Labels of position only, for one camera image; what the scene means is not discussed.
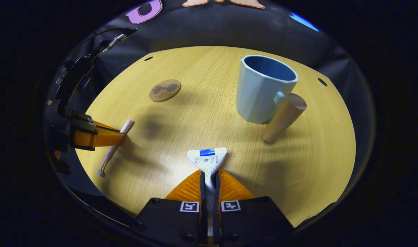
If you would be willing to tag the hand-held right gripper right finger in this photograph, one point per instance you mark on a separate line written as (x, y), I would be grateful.
(216, 192)

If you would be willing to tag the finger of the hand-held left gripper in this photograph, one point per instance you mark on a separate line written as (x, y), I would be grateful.
(102, 137)

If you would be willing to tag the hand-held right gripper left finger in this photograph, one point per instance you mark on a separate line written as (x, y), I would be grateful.
(202, 192)

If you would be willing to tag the pale pink toothbrush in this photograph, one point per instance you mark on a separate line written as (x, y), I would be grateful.
(109, 156)

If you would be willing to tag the white and blue toothpaste tube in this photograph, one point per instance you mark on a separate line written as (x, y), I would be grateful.
(209, 161)

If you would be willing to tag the round wooden coaster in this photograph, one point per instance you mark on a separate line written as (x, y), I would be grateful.
(165, 91)

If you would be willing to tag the black backdrop cloth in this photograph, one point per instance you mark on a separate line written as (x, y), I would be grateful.
(195, 27)

